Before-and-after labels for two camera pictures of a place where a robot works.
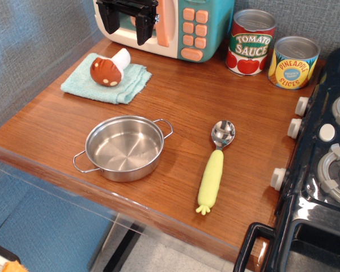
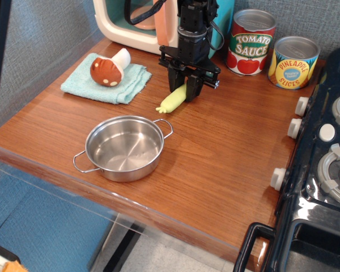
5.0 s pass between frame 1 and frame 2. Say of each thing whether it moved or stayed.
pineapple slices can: stayed
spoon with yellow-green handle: moved
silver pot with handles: stayed
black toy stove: stayed
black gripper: moved
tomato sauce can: stayed
